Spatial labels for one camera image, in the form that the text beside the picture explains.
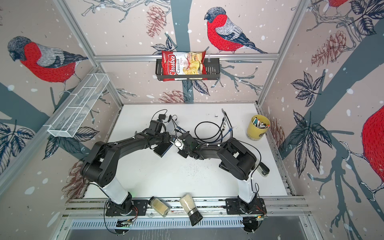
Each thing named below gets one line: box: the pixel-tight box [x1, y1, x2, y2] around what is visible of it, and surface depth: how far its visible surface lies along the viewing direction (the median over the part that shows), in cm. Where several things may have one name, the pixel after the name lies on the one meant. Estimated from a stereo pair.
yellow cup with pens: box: [246, 114, 271, 141], surface depth 94 cm
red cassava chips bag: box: [161, 50, 208, 82], surface depth 90 cm
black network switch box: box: [153, 142, 174, 158], surface depth 93 cm
